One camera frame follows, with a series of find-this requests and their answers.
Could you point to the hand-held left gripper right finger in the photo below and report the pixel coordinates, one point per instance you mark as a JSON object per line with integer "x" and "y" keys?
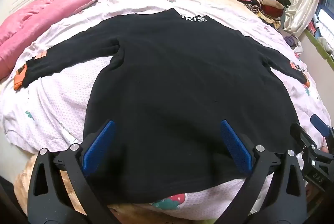
{"x": 236, "y": 144}

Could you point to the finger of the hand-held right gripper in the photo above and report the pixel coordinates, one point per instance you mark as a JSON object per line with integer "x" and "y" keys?
{"x": 302, "y": 135}
{"x": 320, "y": 126}

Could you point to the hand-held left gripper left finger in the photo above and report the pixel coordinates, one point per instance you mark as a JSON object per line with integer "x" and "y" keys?
{"x": 100, "y": 143}

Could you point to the black sweater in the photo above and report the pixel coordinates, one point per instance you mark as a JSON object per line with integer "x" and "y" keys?
{"x": 169, "y": 77}

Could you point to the pile of folded clothes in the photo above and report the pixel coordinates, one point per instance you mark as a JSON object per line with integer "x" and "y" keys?
{"x": 263, "y": 2}

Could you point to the lilac printed bedsheet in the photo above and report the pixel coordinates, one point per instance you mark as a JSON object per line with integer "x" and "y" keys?
{"x": 52, "y": 98}

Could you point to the green ledge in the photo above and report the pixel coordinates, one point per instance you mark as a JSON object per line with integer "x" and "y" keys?
{"x": 317, "y": 44}

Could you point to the purple cloth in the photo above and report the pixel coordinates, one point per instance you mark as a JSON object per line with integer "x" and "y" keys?
{"x": 292, "y": 41}

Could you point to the window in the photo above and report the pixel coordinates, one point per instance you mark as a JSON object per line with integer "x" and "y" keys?
{"x": 325, "y": 20}

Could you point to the pink fleece blanket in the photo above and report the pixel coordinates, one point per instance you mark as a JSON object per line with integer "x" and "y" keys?
{"x": 39, "y": 17}

